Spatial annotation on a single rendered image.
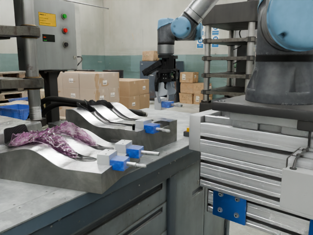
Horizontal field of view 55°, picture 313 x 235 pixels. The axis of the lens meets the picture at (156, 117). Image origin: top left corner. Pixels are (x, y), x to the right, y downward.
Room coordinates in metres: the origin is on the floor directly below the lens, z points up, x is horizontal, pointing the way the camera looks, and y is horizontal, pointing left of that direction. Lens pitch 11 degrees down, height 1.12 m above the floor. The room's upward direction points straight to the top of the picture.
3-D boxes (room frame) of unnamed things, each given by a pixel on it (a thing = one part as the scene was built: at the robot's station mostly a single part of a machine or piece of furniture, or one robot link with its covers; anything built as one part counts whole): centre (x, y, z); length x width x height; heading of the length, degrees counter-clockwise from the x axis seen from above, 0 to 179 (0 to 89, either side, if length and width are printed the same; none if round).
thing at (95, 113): (1.21, 0.19, 0.92); 0.35 x 0.16 x 0.09; 55
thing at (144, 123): (1.03, 0.01, 0.89); 0.13 x 0.05 x 0.05; 55
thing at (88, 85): (5.40, 1.32, 0.47); 1.22 x 0.80 x 0.94; 58
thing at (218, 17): (5.57, -1.57, 1.03); 1.54 x 0.94 x 2.06; 144
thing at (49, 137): (0.90, 0.33, 0.90); 0.26 x 0.18 x 0.08; 72
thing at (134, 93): (6.30, 0.86, 0.37); 1.20 x 0.82 x 0.74; 62
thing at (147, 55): (8.67, 0.16, 1.26); 0.42 x 0.33 x 0.29; 54
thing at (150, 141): (1.23, 0.19, 0.87); 0.50 x 0.26 x 0.14; 55
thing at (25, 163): (0.89, 0.33, 0.86); 0.50 x 0.26 x 0.11; 72
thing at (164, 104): (1.34, -0.06, 0.93); 0.13 x 0.05 x 0.05; 55
